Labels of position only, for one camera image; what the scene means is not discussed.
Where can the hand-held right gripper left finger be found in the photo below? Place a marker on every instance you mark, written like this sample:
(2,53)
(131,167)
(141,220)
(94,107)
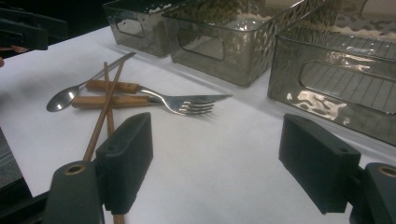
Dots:
(124,161)

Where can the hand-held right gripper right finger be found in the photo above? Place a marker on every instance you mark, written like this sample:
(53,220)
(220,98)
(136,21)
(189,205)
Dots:
(317,161)

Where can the brown wooden chopstick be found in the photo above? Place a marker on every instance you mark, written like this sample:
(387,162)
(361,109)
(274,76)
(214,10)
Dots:
(102,115)
(109,124)

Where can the grey translucent plastic bin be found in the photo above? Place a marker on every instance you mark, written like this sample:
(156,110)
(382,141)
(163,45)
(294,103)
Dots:
(236,62)
(342,90)
(140,43)

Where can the metal spoon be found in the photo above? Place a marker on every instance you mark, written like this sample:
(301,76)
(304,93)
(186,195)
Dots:
(62,99)

